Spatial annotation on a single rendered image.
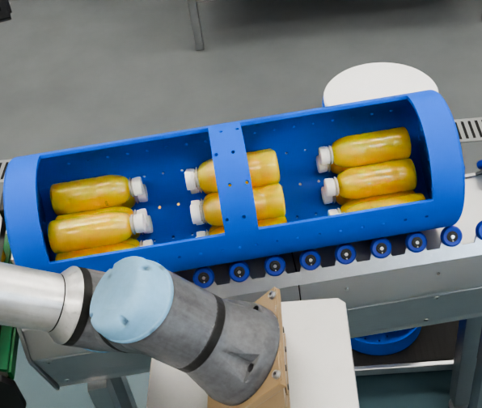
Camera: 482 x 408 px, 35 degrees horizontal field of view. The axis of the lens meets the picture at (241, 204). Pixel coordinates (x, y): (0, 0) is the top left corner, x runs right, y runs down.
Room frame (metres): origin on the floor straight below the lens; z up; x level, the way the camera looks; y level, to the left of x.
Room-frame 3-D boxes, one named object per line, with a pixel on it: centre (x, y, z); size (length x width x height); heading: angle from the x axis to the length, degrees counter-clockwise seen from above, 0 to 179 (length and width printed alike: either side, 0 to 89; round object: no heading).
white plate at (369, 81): (1.52, -0.38, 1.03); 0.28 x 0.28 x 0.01
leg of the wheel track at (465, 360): (1.27, -0.57, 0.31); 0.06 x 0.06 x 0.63; 1
